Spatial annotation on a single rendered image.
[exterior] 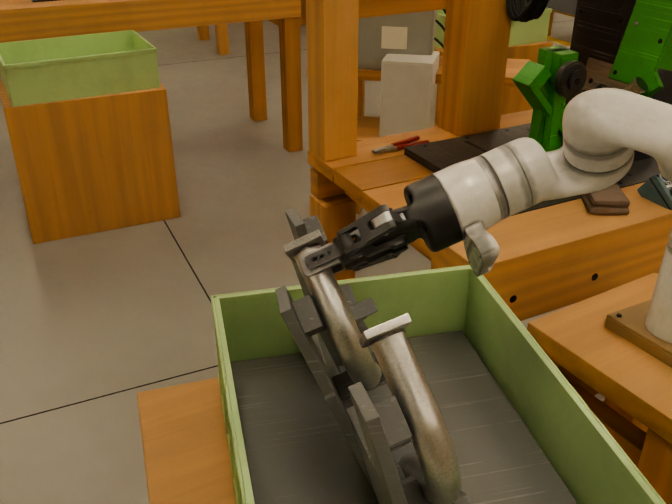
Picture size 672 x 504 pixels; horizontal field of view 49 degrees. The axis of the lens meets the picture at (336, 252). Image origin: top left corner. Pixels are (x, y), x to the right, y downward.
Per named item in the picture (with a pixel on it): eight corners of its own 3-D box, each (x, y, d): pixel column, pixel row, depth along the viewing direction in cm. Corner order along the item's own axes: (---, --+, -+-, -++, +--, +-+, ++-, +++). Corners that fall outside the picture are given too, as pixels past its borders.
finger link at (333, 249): (351, 238, 75) (305, 259, 75) (349, 231, 72) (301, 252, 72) (357, 251, 74) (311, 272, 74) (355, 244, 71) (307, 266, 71)
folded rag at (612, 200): (629, 216, 146) (632, 202, 144) (588, 214, 146) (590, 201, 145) (616, 195, 155) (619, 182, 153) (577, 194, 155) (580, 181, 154)
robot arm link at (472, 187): (482, 263, 70) (543, 236, 69) (431, 161, 72) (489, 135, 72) (475, 280, 78) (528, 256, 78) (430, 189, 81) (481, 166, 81)
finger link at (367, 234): (388, 202, 71) (343, 232, 74) (378, 202, 69) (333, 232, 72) (400, 227, 70) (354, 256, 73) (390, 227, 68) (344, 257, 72)
